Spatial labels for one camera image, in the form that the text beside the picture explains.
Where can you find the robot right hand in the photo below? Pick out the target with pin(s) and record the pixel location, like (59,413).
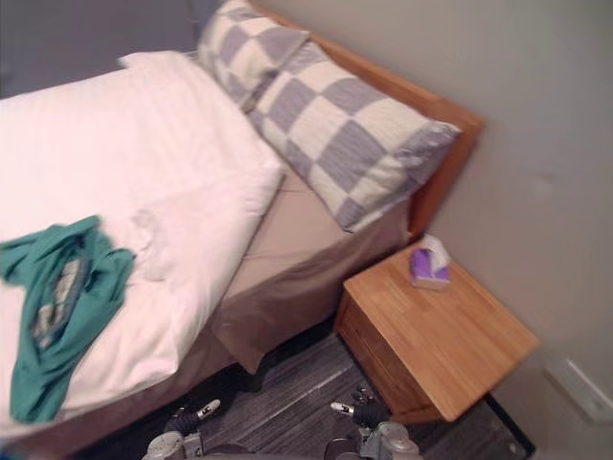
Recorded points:
(368,409)

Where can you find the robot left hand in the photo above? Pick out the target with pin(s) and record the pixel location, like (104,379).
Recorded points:
(184,419)

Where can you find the robot left silver arm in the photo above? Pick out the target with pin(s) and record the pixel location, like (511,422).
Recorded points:
(167,448)

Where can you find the robot right silver arm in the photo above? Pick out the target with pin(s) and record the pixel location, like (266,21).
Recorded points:
(388,441)

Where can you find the green cloth garment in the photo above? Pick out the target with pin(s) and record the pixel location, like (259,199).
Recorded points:
(52,287)

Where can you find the wooden bed headboard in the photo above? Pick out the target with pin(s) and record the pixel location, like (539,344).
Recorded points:
(433,187)

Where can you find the wooden nightstand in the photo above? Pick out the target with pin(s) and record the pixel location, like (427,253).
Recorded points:
(445,335)

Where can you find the black floor strip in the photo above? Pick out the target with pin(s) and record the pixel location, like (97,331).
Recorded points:
(515,431)

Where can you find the purple white tissue box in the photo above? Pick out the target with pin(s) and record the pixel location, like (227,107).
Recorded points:
(428,268)

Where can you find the large blue white checkered pillow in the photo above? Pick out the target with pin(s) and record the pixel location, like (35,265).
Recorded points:
(345,139)

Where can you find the white duvet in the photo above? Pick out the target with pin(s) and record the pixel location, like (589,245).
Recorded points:
(120,144)

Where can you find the small blue white checkered pillow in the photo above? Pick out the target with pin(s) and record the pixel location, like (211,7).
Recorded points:
(249,43)

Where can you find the white wall socket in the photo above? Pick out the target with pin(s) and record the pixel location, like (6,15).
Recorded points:
(582,388)

